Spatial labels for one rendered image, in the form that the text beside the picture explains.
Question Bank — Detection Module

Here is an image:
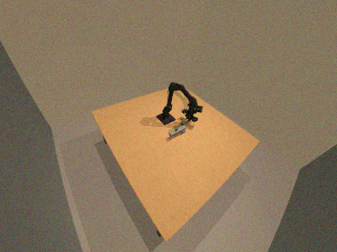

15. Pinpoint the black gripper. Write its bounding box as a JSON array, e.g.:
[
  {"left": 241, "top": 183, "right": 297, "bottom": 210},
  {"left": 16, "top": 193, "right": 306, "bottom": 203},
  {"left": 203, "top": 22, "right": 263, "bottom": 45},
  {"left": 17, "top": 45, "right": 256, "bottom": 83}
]
[{"left": 182, "top": 109, "right": 199, "bottom": 123}]

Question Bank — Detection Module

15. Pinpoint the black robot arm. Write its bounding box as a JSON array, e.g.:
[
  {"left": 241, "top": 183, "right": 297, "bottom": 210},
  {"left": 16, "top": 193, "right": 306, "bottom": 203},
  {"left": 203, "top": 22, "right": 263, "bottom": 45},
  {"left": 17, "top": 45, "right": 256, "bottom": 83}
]
[{"left": 162, "top": 82, "right": 203, "bottom": 118}]

